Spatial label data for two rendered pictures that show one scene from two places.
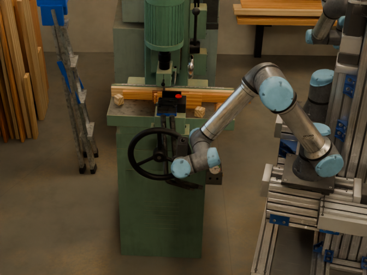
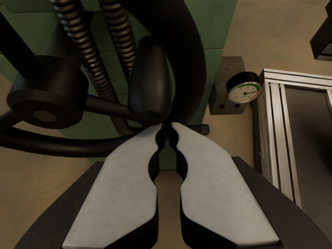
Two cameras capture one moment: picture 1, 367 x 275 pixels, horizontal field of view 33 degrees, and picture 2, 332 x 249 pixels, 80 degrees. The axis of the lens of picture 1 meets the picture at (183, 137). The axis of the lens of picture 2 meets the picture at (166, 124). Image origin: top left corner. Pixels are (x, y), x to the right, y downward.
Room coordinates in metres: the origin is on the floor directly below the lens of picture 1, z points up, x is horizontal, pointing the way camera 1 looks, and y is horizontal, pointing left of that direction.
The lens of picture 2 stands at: (2.18, 0.00, 0.96)
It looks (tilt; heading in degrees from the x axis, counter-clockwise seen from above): 60 degrees down; 358
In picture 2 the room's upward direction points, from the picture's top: 1 degrees counter-clockwise
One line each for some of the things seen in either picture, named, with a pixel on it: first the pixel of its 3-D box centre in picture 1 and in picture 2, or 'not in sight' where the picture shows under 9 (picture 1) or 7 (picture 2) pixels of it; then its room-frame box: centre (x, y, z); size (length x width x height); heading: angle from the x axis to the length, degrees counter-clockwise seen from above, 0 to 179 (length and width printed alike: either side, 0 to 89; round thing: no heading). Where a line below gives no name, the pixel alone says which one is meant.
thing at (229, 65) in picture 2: (214, 171); (227, 86); (2.50, -0.16, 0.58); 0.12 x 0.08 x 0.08; 179
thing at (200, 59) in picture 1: (197, 61); not in sight; (2.82, -0.06, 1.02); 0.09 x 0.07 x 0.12; 89
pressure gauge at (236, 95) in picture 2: (214, 168); (241, 89); (2.43, -0.16, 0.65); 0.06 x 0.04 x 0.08; 89
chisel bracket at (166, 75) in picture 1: (165, 74); not in sight; (2.66, 0.10, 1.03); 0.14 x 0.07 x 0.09; 179
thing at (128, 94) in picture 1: (186, 96); not in sight; (2.64, -0.01, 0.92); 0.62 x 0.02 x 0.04; 89
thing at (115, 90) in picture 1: (172, 93); not in sight; (2.66, 0.06, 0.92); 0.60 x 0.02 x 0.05; 89
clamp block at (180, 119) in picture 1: (170, 118); not in sight; (2.45, 0.06, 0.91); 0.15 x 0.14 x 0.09; 89
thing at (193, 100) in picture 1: (179, 100); not in sight; (2.57, 0.02, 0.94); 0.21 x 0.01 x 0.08; 89
